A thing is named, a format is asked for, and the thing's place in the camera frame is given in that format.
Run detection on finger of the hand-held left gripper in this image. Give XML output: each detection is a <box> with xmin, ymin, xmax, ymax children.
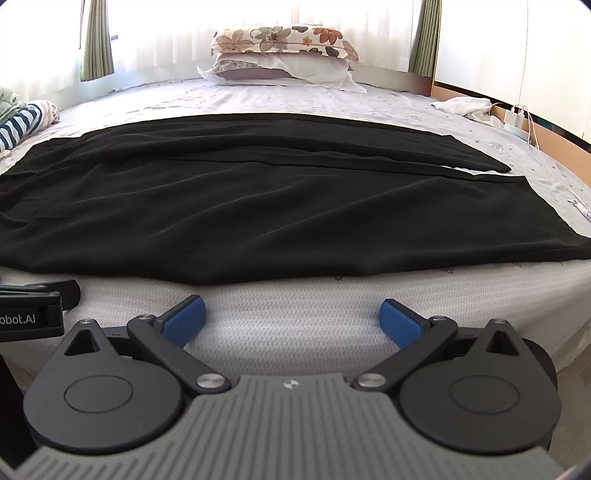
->
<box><xmin>0</xmin><ymin>279</ymin><xmax>82</xmax><ymax>311</ymax></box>

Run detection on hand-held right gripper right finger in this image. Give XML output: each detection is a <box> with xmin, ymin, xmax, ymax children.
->
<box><xmin>350</xmin><ymin>298</ymin><xmax>544</xmax><ymax>394</ymax></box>

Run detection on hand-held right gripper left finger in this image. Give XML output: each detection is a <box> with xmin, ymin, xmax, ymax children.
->
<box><xmin>47</xmin><ymin>295</ymin><xmax>232</xmax><ymax>396</ymax></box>

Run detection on black pants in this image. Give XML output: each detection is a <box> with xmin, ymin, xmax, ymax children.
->
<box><xmin>0</xmin><ymin>112</ymin><xmax>591</xmax><ymax>287</ymax></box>

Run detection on bed with grey sheet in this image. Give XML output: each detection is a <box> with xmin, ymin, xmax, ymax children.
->
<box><xmin>0</xmin><ymin>74</ymin><xmax>591</xmax><ymax>393</ymax></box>

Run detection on blue white striped cloth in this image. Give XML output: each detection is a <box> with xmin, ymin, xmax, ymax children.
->
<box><xmin>0</xmin><ymin>99</ymin><xmax>60</xmax><ymax>154</ymax></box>

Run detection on pale green cloth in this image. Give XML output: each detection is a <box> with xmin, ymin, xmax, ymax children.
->
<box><xmin>0</xmin><ymin>85</ymin><xmax>22</xmax><ymax>123</ymax></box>

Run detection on crumpled white cloth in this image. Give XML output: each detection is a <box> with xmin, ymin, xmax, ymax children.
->
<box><xmin>431</xmin><ymin>95</ymin><xmax>496</xmax><ymax>123</ymax></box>

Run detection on white charger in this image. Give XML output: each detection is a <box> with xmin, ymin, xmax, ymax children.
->
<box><xmin>502</xmin><ymin>105</ymin><xmax>533</xmax><ymax>133</ymax></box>

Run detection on green curtain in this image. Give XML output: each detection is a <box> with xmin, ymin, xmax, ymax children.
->
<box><xmin>80</xmin><ymin>0</ymin><xmax>116</xmax><ymax>82</ymax></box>
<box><xmin>408</xmin><ymin>0</ymin><xmax>443</xmax><ymax>77</ymax></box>

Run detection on mauve patterned pillow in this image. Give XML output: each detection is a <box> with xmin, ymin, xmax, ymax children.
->
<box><xmin>211</xmin><ymin>60</ymin><xmax>293</xmax><ymax>85</ymax></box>

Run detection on white pillow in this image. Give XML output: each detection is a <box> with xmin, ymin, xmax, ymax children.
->
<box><xmin>197</xmin><ymin>52</ymin><xmax>368</xmax><ymax>94</ymax></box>

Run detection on white sheer curtain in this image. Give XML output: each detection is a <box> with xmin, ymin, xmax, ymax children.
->
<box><xmin>104</xmin><ymin>0</ymin><xmax>424</xmax><ymax>77</ymax></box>

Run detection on floral pillow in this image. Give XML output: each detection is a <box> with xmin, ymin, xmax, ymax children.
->
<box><xmin>211</xmin><ymin>25</ymin><xmax>360</xmax><ymax>64</ymax></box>

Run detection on wooden bed frame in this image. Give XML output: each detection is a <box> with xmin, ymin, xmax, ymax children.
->
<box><xmin>350</xmin><ymin>64</ymin><xmax>591</xmax><ymax>155</ymax></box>

